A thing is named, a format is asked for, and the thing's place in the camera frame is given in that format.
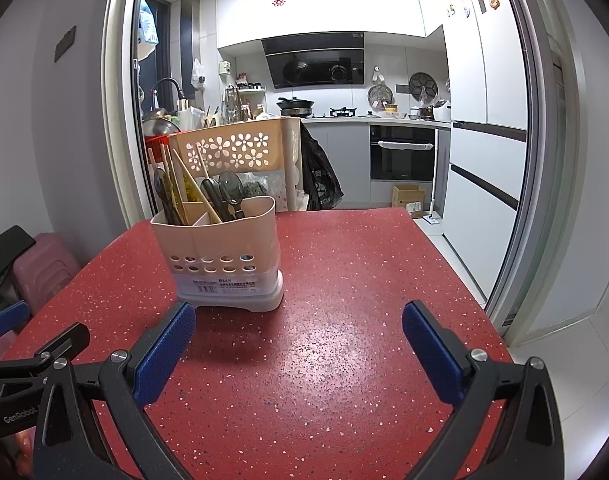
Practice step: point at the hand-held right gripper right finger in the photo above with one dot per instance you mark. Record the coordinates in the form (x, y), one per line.
(432, 355)

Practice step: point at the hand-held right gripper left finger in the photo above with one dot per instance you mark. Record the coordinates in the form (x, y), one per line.
(164, 352)

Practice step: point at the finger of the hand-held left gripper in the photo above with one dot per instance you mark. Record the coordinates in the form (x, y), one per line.
(14, 372)
(9, 319)

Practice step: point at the beige plastic utensil holder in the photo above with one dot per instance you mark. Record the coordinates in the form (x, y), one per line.
(224, 250)

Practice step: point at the wooden chopstick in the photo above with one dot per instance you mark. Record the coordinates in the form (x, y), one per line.
(162, 152)
(149, 156)
(199, 200)
(202, 162)
(169, 157)

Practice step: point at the dark metal spoon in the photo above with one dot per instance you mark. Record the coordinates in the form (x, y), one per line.
(230, 187)

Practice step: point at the black board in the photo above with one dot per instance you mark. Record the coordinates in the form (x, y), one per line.
(4, 252)

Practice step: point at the pink plastic stool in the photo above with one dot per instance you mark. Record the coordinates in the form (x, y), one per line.
(44, 260)

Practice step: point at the white stick mop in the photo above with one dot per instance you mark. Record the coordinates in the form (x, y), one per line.
(433, 217)

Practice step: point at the white fridge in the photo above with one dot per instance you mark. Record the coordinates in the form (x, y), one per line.
(479, 210)

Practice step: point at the cardboard box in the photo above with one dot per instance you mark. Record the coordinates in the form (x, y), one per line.
(407, 202)

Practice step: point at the bag of green vegetables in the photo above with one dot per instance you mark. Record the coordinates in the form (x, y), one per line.
(254, 187)

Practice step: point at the black built-in oven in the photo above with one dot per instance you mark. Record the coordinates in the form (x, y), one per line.
(402, 162)

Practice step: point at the white floral plastic bag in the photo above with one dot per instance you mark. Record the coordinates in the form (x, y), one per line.
(277, 192)

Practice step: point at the black plastic bag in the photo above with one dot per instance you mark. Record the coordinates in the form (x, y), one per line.
(319, 175)

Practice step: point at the metal bowl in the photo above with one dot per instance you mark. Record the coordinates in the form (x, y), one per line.
(159, 127)

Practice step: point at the beige flower-cutout storage trolley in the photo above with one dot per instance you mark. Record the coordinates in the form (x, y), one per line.
(279, 145)

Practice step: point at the white rice cooker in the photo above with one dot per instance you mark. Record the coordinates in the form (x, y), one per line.
(442, 110)

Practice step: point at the gas stove burner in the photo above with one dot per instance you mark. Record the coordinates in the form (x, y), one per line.
(343, 111)

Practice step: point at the spice rack with jars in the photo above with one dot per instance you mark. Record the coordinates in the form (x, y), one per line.
(244, 100)

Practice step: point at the round dark divided tray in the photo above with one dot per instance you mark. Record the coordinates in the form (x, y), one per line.
(422, 84)

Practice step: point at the black kitchen faucet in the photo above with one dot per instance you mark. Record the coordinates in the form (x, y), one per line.
(172, 81)

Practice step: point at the white hanging plastic bag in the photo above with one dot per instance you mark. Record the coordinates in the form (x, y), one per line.
(198, 77)

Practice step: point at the black wok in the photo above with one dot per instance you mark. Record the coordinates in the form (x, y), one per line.
(295, 105)

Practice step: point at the black range hood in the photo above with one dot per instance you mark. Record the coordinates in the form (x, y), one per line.
(314, 70)

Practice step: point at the blue plastic bag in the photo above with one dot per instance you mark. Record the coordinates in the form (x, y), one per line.
(148, 20)

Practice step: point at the grey sliding door frame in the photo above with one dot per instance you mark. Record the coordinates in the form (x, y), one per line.
(122, 110)

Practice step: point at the dark wall panel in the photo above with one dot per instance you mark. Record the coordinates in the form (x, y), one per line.
(64, 44)

